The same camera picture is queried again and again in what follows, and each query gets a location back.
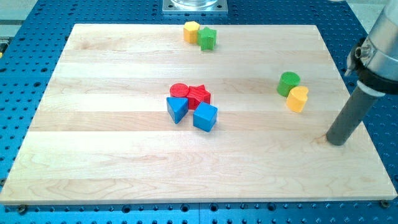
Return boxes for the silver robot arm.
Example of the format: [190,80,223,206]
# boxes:
[345,0,397,95]

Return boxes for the red star block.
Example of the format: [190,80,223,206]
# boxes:
[187,85,211,110]

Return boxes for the green star block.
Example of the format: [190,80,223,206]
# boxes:
[197,27,217,50]

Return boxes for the yellow heart block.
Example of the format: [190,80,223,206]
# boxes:
[286,86,309,113]

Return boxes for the blue cube block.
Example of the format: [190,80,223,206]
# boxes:
[193,102,218,132]

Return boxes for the blue triangle block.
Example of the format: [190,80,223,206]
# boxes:
[166,97,188,124]

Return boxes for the red cylinder block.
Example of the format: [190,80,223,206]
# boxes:
[169,83,189,98]

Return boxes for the light wooden board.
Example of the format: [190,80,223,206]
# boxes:
[1,24,397,205]

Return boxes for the yellow hexagon block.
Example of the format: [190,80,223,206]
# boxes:
[183,21,200,44]

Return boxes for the green cylinder block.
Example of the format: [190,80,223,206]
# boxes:
[277,72,300,97]

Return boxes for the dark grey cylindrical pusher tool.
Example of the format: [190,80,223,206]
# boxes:
[326,81,386,146]

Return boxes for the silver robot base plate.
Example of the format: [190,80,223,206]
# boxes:
[162,0,228,14]

